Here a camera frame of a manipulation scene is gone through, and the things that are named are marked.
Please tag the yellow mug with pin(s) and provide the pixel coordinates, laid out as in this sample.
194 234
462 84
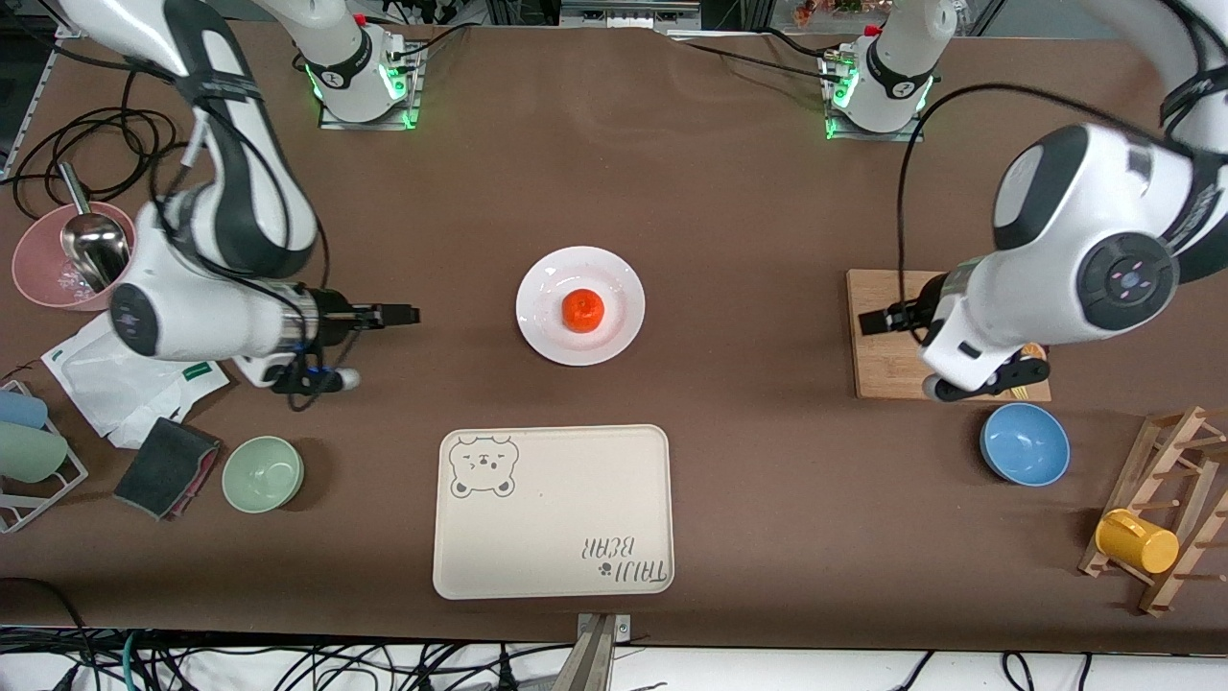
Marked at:
1137 542

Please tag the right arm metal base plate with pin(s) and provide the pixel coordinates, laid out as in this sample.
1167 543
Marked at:
408 106

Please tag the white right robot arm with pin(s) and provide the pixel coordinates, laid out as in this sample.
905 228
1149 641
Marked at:
221 317

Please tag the dark grey sponge cloth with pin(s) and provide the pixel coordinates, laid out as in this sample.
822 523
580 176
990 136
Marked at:
165 468

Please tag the white round plate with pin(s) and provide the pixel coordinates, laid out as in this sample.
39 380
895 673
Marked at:
547 326

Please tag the pale green bowl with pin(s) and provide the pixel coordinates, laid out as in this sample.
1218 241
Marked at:
262 474

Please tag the metal scoop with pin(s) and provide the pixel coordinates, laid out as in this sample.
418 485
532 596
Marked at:
94 245

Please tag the pink bowl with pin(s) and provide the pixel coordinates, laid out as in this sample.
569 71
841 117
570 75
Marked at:
38 264

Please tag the toy orange slice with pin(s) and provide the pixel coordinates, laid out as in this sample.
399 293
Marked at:
1034 349

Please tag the aluminium edge profile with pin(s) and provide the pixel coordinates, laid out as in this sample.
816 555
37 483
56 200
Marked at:
34 106

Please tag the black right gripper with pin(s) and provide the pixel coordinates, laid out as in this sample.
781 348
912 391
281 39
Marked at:
336 315

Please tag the blue bowl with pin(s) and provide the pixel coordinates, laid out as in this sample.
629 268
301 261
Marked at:
1025 444

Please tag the wooden cutting board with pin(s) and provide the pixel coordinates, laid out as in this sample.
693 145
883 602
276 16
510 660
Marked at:
883 369

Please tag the beige bear print tray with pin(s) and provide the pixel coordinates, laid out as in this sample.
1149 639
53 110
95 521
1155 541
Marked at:
556 513

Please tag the wooden mug rack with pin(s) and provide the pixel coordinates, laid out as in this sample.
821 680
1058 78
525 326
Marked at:
1185 576

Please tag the pale blue cup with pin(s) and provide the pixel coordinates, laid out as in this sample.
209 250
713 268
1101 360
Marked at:
21 411

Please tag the pale green cup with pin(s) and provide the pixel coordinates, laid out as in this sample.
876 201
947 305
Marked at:
29 453

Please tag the white plastic bag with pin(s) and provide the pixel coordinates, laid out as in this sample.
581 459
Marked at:
106 393

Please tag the orange mandarin fruit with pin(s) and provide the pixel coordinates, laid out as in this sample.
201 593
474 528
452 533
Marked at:
582 311

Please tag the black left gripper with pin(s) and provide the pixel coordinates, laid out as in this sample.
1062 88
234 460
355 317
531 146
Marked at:
905 315

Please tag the aluminium frame bar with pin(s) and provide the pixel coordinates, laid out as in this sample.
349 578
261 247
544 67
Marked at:
628 11

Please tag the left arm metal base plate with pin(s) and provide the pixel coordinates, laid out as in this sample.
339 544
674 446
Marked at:
911 134

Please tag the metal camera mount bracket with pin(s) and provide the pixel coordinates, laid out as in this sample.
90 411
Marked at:
593 657

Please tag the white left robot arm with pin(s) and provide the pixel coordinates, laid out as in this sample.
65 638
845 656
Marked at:
1074 250

